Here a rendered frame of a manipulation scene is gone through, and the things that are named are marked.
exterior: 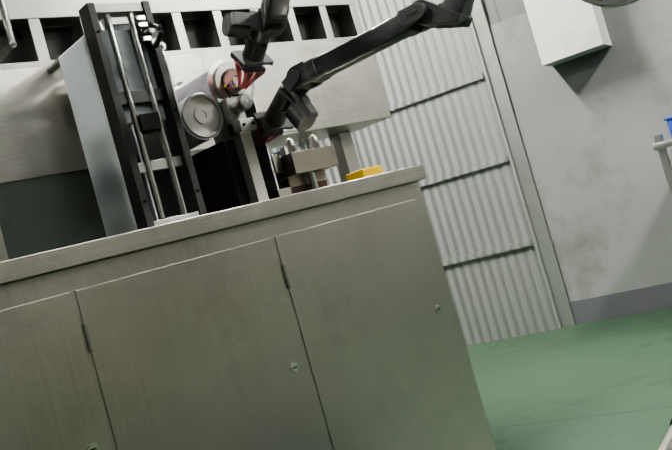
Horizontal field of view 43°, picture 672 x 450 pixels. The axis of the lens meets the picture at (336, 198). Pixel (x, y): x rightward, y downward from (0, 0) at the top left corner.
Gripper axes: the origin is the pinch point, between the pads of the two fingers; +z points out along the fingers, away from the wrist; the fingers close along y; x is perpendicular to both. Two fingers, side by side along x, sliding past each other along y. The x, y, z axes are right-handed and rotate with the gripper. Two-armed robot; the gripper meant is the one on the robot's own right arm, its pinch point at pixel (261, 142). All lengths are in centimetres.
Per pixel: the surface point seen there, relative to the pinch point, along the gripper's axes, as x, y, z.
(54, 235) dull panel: 5, -51, 32
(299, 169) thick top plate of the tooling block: -12.0, 5.4, -0.9
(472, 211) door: 19, 209, 116
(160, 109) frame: 2.7, -35.9, -15.7
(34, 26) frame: 56, -41, 5
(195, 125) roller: 4.9, -20.9, -5.2
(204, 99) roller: 10.7, -16.1, -8.2
